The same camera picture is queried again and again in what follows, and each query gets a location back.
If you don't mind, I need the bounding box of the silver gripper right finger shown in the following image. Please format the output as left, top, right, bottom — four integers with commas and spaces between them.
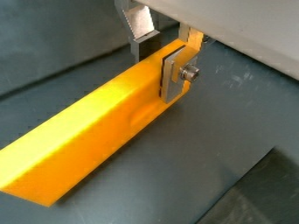
161, 24, 202, 103

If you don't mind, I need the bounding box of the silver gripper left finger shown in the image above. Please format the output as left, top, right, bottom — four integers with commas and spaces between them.
115, 0, 162, 62

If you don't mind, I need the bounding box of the long yellow double-square peg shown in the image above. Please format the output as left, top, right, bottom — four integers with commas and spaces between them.
0, 30, 203, 207

